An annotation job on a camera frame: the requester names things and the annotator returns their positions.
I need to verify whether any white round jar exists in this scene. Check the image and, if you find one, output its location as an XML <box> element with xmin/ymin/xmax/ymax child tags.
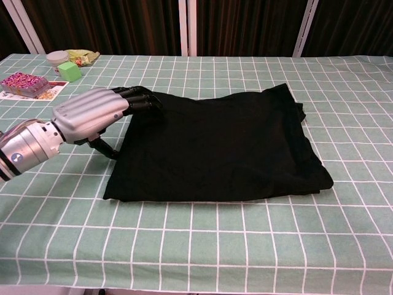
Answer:
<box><xmin>45</xmin><ymin>50</ymin><xmax>69</xmax><ymax>77</ymax></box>

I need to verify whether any pink patterned box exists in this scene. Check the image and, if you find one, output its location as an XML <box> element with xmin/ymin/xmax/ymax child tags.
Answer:
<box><xmin>0</xmin><ymin>72</ymin><xmax>50</xmax><ymax>99</ymax></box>

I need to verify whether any light green cube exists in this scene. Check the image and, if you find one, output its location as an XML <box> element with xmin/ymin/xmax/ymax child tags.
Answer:
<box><xmin>57</xmin><ymin>61</ymin><xmax>83</xmax><ymax>83</ymax></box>

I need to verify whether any yellow-green snack bag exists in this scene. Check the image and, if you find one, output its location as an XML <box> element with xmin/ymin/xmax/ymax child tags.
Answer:
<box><xmin>66</xmin><ymin>49</ymin><xmax>101</xmax><ymax>68</ymax></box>

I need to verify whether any white printed card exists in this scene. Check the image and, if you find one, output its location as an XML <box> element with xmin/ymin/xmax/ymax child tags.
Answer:
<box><xmin>0</xmin><ymin>80</ymin><xmax>69</xmax><ymax>101</ymax></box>

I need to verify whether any dark pleated curtain panel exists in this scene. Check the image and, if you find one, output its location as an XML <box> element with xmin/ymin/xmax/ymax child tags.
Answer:
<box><xmin>195</xmin><ymin>0</ymin><xmax>309</xmax><ymax>58</ymax></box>
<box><xmin>302</xmin><ymin>0</ymin><xmax>393</xmax><ymax>58</ymax></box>
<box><xmin>21</xmin><ymin>0</ymin><xmax>182</xmax><ymax>56</ymax></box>
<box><xmin>0</xmin><ymin>0</ymin><xmax>30</xmax><ymax>61</ymax></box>

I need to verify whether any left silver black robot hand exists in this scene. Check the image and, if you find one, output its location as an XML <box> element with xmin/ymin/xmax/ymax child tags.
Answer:
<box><xmin>50</xmin><ymin>85</ymin><xmax>163</xmax><ymax>160</ymax></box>

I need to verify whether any black garment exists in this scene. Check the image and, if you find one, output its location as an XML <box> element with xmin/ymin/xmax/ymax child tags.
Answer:
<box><xmin>103</xmin><ymin>82</ymin><xmax>335</xmax><ymax>203</ymax></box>

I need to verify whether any green white checked tablecloth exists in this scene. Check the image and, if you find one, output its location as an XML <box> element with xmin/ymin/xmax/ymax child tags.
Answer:
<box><xmin>0</xmin><ymin>53</ymin><xmax>393</xmax><ymax>291</ymax></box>

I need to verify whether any white frame post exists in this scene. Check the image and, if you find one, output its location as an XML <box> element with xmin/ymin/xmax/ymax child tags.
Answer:
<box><xmin>6</xmin><ymin>0</ymin><xmax>46</xmax><ymax>55</ymax></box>
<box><xmin>179</xmin><ymin>0</ymin><xmax>198</xmax><ymax>57</ymax></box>
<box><xmin>292</xmin><ymin>0</ymin><xmax>320</xmax><ymax>58</ymax></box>

